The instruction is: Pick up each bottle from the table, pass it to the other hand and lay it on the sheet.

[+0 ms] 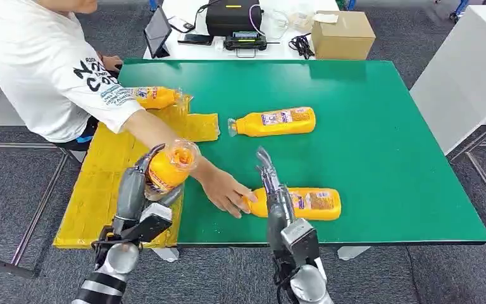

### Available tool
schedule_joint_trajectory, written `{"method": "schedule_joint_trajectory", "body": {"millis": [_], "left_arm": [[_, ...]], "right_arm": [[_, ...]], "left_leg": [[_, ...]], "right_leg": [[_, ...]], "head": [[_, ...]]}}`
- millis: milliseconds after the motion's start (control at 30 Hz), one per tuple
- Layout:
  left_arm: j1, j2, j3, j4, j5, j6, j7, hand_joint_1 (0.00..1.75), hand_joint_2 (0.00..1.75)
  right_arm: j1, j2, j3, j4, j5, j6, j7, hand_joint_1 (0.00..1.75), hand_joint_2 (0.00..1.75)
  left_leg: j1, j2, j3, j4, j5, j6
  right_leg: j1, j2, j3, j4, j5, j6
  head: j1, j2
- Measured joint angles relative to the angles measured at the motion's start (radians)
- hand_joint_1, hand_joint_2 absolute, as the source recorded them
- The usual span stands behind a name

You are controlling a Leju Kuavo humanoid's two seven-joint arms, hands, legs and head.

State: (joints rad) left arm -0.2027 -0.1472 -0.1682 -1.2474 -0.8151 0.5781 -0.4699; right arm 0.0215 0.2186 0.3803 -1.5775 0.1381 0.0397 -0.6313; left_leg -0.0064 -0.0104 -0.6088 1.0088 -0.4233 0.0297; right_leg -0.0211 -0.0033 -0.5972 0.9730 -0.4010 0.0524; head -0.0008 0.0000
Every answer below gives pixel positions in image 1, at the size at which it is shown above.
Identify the green table mat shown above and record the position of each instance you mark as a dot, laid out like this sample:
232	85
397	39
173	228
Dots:
394	147

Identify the person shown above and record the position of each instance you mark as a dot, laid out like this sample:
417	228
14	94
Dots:
37	63

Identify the clear plastic bag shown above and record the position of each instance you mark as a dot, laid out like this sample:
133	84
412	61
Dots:
278	21

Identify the white paper on box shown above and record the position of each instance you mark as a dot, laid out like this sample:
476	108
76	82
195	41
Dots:
326	18

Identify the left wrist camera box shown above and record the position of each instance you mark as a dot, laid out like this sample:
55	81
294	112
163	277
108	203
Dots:
155	218

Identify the person's left hand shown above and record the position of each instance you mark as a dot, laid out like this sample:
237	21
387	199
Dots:
112	63

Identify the black remote controller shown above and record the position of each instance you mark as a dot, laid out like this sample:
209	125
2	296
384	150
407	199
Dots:
245	42

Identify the clear plastic packet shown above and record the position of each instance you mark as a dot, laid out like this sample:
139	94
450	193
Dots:
301	22

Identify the orange drink bottle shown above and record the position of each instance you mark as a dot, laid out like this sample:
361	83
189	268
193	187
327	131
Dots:
159	98
322	205
251	126
167	172

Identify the blue metal leg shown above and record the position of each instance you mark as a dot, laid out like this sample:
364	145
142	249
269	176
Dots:
154	4

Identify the blue metal table frame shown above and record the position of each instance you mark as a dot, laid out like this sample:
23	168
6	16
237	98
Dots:
462	6

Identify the white table foot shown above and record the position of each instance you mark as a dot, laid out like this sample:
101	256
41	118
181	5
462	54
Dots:
353	253
165	254
80	156

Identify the black tablet on stand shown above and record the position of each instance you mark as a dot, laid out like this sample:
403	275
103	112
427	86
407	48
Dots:
157	31

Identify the black carry bag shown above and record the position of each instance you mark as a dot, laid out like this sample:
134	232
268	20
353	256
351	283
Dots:
232	21

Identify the yellow plastic sheet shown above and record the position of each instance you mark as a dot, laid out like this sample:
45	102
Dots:
96	197

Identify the brown cardboard box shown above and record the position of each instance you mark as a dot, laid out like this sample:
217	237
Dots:
341	42

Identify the person's right hand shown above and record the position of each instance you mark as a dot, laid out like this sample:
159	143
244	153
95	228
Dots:
226	195

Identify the black smartphone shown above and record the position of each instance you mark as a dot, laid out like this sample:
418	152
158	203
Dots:
197	39

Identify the white table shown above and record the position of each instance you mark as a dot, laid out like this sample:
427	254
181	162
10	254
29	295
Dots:
218	51

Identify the large white cabinet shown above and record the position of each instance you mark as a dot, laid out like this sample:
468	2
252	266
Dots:
469	75

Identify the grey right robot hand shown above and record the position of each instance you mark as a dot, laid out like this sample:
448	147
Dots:
278	210

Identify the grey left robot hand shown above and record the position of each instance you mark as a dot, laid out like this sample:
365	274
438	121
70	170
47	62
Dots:
130	197

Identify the smartphone with pale edge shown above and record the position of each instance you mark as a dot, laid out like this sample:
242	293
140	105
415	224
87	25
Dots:
181	24

